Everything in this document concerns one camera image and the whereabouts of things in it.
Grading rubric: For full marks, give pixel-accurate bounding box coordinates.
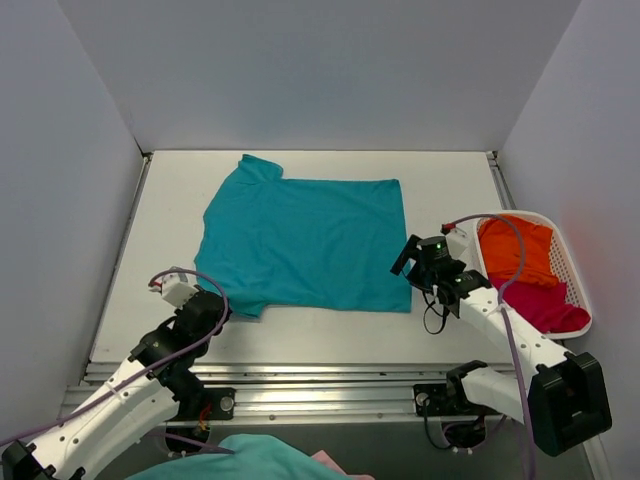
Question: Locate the teal t-shirt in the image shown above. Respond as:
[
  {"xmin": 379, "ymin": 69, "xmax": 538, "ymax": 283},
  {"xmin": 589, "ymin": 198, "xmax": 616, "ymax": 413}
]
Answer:
[{"xmin": 194, "ymin": 154, "xmax": 411, "ymax": 317}]

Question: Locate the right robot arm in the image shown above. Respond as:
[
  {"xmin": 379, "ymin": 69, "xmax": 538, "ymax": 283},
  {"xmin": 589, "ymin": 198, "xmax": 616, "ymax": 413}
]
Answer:
[{"xmin": 391, "ymin": 235, "xmax": 613, "ymax": 457}]

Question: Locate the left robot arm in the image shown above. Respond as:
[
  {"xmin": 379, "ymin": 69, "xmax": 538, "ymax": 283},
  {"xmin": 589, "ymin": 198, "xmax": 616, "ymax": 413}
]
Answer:
[{"xmin": 1, "ymin": 290, "xmax": 230, "ymax": 479}]

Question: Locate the orange t-shirt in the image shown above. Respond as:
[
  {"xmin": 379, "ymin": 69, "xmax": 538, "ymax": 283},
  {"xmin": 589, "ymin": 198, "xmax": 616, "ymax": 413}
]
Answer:
[{"xmin": 478, "ymin": 215, "xmax": 559, "ymax": 288}]

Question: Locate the magenta t-shirt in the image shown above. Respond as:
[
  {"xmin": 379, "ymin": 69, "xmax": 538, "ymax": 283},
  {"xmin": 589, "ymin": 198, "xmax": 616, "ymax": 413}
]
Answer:
[{"xmin": 503, "ymin": 281, "xmax": 591, "ymax": 333}]

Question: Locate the white plastic basket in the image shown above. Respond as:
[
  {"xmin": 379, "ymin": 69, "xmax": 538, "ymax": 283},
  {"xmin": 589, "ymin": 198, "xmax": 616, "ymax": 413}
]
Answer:
[{"xmin": 474, "ymin": 210, "xmax": 592, "ymax": 340}]

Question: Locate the light green cloth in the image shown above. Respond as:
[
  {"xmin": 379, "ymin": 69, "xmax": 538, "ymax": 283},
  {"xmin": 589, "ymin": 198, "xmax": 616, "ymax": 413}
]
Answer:
[{"xmin": 130, "ymin": 434, "xmax": 347, "ymax": 480}]

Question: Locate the pink cloth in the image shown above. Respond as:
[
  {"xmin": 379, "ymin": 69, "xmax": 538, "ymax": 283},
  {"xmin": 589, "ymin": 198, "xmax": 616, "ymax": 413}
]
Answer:
[{"xmin": 311, "ymin": 450, "xmax": 348, "ymax": 477}]

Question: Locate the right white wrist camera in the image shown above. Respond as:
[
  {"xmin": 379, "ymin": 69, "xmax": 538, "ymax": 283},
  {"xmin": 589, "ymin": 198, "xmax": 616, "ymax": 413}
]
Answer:
[{"xmin": 441, "ymin": 223, "xmax": 471, "ymax": 260}]

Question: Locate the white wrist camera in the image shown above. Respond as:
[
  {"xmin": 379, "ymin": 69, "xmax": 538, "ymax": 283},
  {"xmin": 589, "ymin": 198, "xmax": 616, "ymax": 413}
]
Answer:
[
  {"xmin": 148, "ymin": 267, "xmax": 198, "ymax": 308},
  {"xmin": 441, "ymin": 223, "xmax": 471, "ymax": 260}
]

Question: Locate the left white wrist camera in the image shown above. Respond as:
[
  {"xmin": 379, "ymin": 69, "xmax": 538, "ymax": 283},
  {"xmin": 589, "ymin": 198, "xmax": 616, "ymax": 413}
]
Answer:
[{"xmin": 148, "ymin": 267, "xmax": 198, "ymax": 308}]

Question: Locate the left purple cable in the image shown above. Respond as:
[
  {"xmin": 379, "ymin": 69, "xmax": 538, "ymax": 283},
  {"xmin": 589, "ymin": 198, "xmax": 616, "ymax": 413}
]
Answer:
[{"xmin": 0, "ymin": 269, "xmax": 235, "ymax": 456}]

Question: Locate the purple cable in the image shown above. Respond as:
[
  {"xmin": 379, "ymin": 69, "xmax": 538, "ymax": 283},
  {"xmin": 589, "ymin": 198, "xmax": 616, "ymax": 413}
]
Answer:
[
  {"xmin": 0, "ymin": 269, "xmax": 235, "ymax": 456},
  {"xmin": 447, "ymin": 213, "xmax": 539, "ymax": 480}
]

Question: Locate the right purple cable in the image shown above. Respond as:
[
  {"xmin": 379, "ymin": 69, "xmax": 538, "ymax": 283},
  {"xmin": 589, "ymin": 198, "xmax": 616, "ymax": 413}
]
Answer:
[{"xmin": 447, "ymin": 213, "xmax": 539, "ymax": 480}]

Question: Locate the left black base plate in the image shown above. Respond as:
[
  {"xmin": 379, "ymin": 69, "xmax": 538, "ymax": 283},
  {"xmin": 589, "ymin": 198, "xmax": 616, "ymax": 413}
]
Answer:
[{"xmin": 187, "ymin": 387, "xmax": 236, "ymax": 421}]

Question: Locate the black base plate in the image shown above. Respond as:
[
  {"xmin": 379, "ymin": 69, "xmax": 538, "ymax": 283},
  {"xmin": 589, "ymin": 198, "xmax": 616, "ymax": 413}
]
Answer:
[
  {"xmin": 412, "ymin": 383, "xmax": 483, "ymax": 417},
  {"xmin": 187, "ymin": 387, "xmax": 236, "ymax": 421}
]

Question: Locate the aluminium rail frame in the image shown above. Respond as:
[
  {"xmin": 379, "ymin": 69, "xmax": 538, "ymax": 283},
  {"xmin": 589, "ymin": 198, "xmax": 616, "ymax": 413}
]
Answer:
[{"xmin": 54, "ymin": 362, "xmax": 566, "ymax": 429}]

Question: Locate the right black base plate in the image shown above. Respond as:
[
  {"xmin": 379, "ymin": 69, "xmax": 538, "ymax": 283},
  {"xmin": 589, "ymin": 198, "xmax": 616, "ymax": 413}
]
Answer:
[{"xmin": 412, "ymin": 383, "xmax": 483, "ymax": 417}]

